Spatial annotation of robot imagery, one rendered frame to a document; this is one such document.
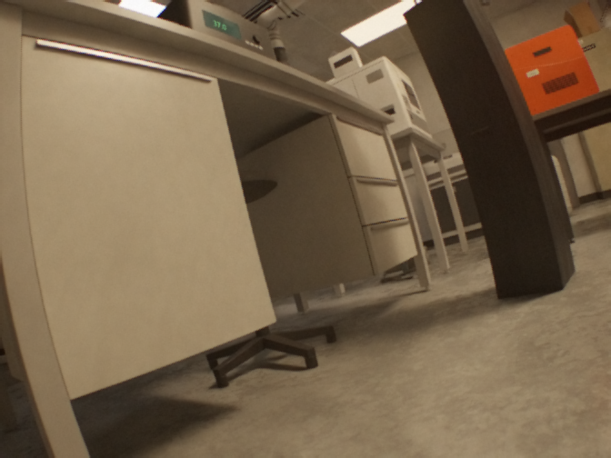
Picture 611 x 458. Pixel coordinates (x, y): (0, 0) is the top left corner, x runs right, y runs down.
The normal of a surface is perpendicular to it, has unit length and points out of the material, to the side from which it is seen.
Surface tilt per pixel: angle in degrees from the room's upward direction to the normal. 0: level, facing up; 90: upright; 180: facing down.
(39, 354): 90
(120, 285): 90
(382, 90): 90
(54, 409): 90
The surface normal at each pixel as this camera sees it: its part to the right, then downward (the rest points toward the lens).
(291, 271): -0.59, 0.09
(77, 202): 0.76, -0.25
